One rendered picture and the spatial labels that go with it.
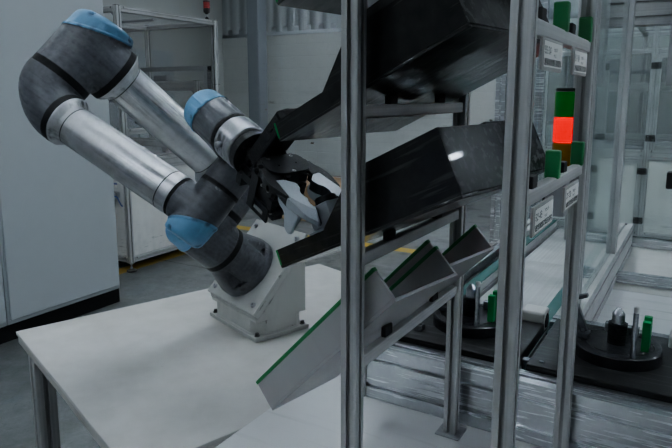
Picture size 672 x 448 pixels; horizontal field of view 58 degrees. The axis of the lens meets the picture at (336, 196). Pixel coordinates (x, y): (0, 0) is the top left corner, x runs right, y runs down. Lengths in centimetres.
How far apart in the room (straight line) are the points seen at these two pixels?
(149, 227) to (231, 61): 701
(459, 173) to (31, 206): 348
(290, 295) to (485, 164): 84
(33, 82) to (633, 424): 112
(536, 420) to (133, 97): 92
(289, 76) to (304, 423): 1015
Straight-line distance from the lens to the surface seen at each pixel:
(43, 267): 404
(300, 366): 79
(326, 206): 77
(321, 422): 109
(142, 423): 113
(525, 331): 120
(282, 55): 1115
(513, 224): 58
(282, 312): 141
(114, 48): 124
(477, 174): 63
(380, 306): 67
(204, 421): 111
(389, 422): 109
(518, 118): 56
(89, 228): 419
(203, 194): 103
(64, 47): 122
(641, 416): 102
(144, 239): 523
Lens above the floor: 140
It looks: 9 degrees down
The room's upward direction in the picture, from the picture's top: straight up
